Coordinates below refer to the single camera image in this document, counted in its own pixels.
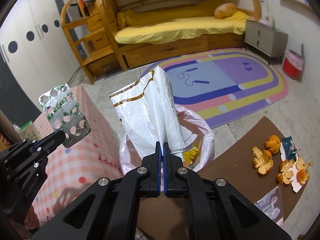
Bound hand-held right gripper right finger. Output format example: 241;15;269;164
163;142;290;240

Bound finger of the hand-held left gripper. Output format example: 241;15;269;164
32;144;62;157
30;130;67;148

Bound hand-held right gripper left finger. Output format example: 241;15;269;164
31;141;163;240

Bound silver green blister pack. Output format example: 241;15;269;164
38;83;92;148

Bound trash bin with pink bag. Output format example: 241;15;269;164
119;104;215;178

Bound white plastic bag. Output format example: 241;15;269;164
109;66;198;155

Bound green medicine box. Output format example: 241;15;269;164
19;120;38;142

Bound pink checkered tablecloth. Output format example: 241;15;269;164
25;85;125;230

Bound white wardrobe with round holes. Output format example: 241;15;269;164
0;0;83;105

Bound orange peel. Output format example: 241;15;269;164
296;156;312;185
276;159;295;185
252;146;274;175

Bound wooden staircase with drawers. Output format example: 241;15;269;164
61;0;123;84

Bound rainbow oval rug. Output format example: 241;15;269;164
140;48;289;129

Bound pink plastic package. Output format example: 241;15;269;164
254;186;284;227

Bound tangerine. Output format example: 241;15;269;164
265;134;281;154

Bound wooden bunk bed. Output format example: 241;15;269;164
110;0;263;72

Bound teal snack packet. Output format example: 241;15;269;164
281;136;298;159

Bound white paper sheet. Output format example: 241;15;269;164
280;140;310;193

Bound yellow bed sheet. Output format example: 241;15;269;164
114;0;250;45

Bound red bin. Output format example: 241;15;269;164
282;49;305;80

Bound grey nightstand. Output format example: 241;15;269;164
244;19;288;65

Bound orange plush toy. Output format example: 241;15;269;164
214;3;237;19

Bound white items on nightstand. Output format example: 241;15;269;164
259;15;275;28

